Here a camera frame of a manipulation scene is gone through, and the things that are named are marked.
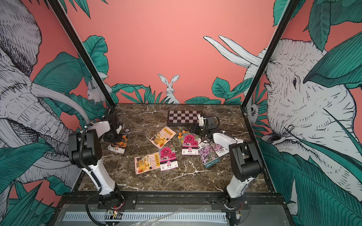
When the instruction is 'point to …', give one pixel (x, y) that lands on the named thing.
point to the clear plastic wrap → (159, 221)
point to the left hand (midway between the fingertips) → (114, 138)
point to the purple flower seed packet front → (209, 155)
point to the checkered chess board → (183, 117)
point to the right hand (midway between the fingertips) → (189, 126)
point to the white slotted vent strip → (148, 217)
